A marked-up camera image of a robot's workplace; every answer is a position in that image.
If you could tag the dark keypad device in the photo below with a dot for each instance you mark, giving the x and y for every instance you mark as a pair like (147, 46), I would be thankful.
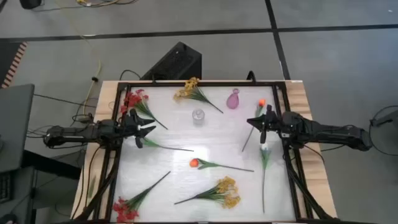
(4, 186)

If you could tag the black round object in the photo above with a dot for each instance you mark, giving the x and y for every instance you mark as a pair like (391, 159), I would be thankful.
(29, 3)

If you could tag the clear glass vase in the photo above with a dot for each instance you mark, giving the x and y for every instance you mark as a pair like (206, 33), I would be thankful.
(198, 115)

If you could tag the black metal table frame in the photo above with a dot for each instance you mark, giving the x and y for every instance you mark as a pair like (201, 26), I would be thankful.
(217, 84)

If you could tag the loose green leaf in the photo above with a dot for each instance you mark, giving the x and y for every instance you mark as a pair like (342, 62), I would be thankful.
(91, 188)

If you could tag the black mat with striped edge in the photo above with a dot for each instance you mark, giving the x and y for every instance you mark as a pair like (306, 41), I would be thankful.
(6, 59)

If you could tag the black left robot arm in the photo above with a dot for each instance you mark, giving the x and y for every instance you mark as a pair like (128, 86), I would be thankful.
(71, 133)

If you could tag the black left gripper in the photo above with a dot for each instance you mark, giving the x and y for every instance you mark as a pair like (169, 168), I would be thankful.
(130, 127)

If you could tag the yellow artificial flower bunch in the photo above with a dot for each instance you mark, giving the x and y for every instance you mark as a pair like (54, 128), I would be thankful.
(188, 85)
(225, 186)

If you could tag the black computer tower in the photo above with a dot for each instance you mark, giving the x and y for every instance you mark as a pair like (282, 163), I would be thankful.
(177, 62)

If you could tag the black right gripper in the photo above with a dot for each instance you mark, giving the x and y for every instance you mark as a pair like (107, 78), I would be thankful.
(273, 123)

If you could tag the grey cabinet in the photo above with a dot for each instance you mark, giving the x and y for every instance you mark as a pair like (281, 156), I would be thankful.
(15, 124)

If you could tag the white artificial tulip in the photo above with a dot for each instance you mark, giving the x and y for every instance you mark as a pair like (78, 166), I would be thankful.
(265, 157)
(150, 143)

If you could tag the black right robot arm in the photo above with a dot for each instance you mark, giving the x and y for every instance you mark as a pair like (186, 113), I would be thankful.
(326, 130)

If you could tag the purple glass vase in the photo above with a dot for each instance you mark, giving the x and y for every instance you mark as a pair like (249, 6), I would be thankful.
(232, 102)

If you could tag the orange artificial tulip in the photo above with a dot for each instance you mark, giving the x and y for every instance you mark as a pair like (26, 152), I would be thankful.
(194, 162)
(262, 102)

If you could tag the red artificial flower bunch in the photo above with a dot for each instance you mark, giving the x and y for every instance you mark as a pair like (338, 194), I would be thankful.
(133, 100)
(126, 209)

